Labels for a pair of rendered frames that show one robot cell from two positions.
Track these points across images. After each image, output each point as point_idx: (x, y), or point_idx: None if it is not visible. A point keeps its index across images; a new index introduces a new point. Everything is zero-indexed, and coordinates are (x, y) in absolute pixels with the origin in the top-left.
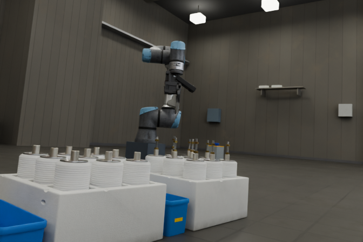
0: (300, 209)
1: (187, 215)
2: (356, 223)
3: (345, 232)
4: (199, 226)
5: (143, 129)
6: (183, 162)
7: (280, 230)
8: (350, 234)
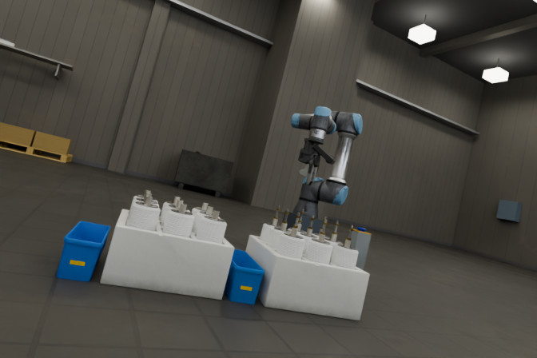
0: (467, 344)
1: (264, 289)
2: None
3: None
4: (273, 304)
5: (301, 200)
6: None
7: (370, 344)
8: None
